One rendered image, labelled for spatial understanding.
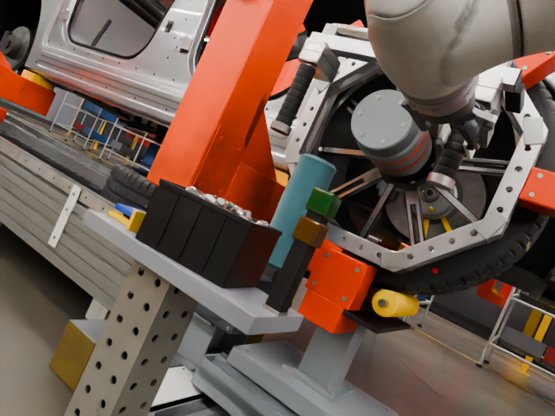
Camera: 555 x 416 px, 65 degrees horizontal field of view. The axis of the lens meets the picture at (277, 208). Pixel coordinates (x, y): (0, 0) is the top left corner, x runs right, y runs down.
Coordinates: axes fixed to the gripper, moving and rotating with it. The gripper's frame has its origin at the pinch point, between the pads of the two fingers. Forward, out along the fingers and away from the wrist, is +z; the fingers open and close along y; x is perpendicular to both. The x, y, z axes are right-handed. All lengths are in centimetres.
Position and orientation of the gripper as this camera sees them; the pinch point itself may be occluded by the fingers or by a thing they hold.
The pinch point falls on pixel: (457, 141)
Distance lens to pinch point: 79.0
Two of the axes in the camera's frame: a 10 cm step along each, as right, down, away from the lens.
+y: 7.8, 3.6, -5.1
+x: 4.1, -9.1, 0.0
